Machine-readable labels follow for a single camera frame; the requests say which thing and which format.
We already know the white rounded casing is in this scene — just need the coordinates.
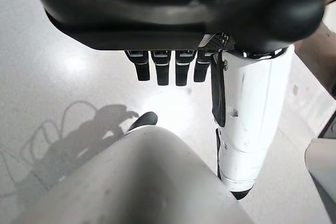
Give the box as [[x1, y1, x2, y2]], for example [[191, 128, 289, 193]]
[[304, 138, 336, 224]]

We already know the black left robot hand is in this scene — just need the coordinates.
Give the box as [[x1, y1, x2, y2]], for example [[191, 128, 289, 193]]
[[26, 0, 330, 128]]

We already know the brown furniture edge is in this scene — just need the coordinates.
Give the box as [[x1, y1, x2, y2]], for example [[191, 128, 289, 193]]
[[295, 21, 336, 92]]

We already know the black robot foot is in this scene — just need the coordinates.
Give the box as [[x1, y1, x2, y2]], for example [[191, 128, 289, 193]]
[[127, 111, 159, 133]]

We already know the white robot lower leg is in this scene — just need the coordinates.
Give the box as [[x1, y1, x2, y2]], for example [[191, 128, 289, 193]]
[[215, 45, 295, 200]]

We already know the dark grey panel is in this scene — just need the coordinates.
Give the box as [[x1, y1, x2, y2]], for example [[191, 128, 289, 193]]
[[318, 113, 336, 139]]

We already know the white robot thigh shell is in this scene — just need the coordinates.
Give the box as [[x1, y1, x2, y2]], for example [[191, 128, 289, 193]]
[[25, 125, 265, 224]]

